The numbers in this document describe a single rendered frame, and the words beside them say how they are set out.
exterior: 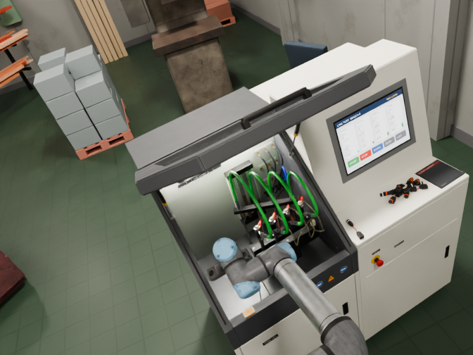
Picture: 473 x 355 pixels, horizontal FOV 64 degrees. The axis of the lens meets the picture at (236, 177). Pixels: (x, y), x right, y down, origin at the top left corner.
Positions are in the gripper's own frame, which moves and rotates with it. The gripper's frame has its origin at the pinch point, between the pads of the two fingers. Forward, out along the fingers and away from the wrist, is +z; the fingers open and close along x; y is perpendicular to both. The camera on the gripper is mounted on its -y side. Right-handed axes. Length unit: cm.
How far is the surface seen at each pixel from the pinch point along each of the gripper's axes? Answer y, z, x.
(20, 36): -271, 288, 616
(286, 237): 23.8, 33.4, 14.7
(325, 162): 54, 15, 36
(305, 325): 16, 53, -24
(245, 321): -6.5, 20.6, -16.1
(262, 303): 2.9, 22.6, -11.8
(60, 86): -145, 164, 317
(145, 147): -23, -1, 71
